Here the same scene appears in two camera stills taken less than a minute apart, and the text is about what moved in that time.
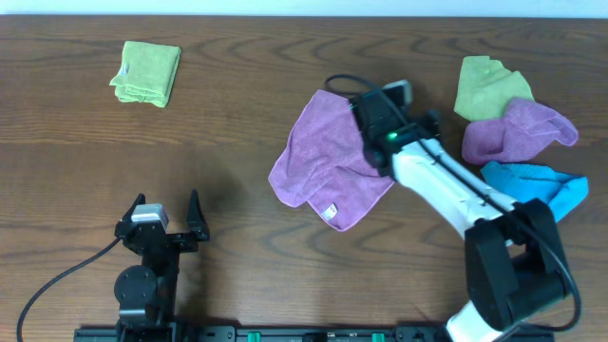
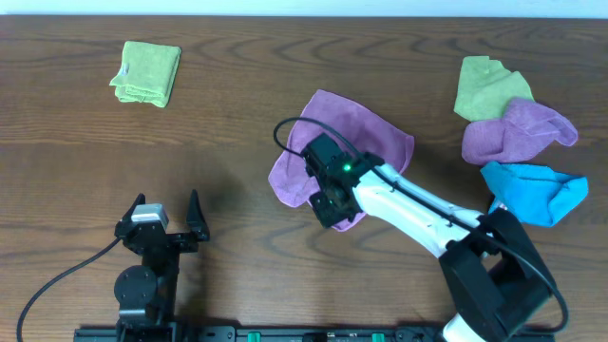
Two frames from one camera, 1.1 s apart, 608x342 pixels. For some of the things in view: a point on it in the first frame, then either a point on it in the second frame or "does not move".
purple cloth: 325,165 does not move
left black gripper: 199,221 does not move
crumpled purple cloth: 522,132 does not move
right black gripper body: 431,131 -> 328,212
